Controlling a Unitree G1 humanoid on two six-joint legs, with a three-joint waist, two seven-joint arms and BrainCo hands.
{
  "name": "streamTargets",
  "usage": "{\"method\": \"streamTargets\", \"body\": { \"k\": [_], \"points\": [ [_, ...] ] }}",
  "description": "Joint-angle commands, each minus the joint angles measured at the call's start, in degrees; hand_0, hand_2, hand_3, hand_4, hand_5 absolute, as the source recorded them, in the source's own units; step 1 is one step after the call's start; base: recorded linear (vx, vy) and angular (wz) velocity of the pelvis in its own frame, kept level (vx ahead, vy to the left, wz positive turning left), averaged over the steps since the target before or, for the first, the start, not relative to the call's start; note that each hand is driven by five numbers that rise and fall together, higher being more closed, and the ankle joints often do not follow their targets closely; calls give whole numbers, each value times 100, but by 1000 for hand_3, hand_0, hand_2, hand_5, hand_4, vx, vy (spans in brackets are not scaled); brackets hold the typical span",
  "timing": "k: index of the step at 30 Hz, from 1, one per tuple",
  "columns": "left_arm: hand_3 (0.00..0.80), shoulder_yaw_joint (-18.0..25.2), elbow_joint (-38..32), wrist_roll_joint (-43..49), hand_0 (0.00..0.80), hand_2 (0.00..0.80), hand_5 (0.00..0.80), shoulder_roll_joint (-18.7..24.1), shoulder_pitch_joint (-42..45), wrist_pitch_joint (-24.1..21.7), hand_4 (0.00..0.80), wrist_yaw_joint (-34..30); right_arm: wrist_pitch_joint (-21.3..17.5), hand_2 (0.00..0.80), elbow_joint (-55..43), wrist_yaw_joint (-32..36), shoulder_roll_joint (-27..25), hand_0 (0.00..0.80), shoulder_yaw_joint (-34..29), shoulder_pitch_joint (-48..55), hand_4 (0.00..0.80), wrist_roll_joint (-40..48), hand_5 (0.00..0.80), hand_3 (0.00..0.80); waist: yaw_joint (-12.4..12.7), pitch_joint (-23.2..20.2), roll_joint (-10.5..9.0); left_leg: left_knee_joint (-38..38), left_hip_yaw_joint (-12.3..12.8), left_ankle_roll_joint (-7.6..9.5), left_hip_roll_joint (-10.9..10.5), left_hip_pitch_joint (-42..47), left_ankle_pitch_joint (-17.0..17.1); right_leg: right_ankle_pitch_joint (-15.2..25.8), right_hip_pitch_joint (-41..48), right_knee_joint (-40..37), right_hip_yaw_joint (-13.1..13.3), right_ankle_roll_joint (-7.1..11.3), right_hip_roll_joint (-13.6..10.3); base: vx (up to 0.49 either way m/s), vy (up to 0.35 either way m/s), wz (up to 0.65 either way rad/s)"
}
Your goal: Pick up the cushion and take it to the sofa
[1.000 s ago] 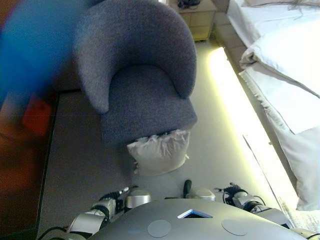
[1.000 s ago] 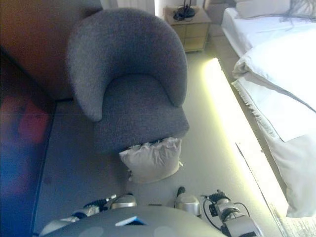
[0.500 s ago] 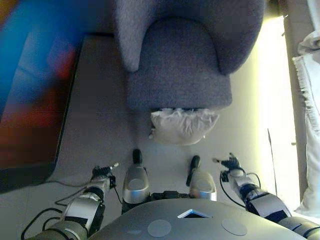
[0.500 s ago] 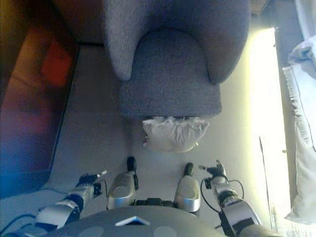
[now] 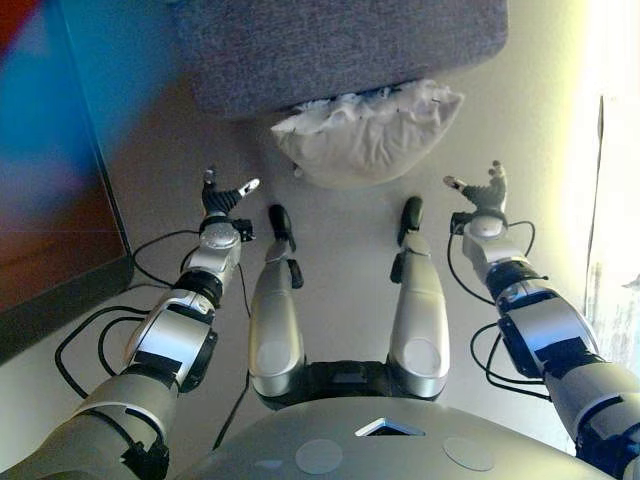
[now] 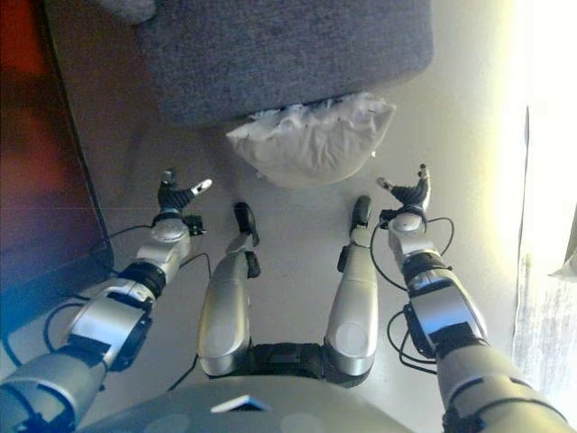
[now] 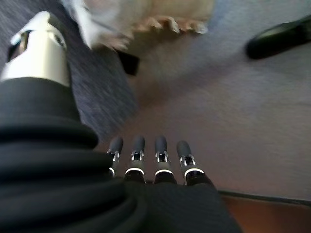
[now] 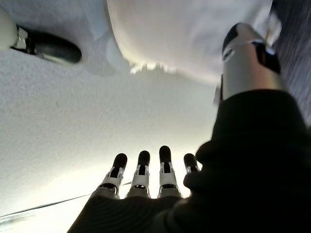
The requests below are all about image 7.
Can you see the black oblong object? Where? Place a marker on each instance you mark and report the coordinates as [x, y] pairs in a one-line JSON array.
[[274, 41]]

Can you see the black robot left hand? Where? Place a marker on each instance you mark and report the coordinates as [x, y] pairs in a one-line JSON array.
[[48, 170]]

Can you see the white fringed cushion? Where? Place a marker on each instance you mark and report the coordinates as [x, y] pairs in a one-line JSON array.
[[158, 9]]

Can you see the dark glossy cabinet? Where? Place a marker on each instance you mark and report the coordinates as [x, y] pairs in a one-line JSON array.
[[267, 216]]

